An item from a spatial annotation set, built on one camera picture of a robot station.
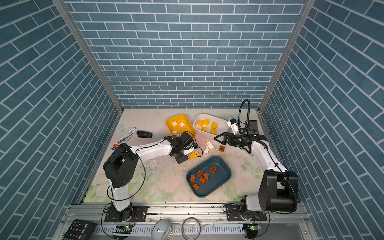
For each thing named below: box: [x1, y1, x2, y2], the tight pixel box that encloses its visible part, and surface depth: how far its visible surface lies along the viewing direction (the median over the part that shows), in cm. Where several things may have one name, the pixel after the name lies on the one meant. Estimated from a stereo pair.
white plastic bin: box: [193, 113, 229, 138], surface depth 112 cm
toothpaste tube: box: [111, 127, 139, 151], surface depth 103 cm
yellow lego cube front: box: [210, 122, 218, 129], surface depth 113 cm
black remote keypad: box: [62, 219, 97, 240], surface depth 69 cm
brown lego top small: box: [210, 166, 217, 174], surface depth 90 cm
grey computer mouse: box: [151, 218, 172, 240], surface depth 64 cm
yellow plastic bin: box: [166, 114, 196, 139], surface depth 111 cm
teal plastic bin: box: [186, 156, 232, 198], surface depth 87 cm
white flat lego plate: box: [205, 140, 214, 150], surface depth 101 cm
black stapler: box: [137, 130, 153, 139], surface depth 107 cm
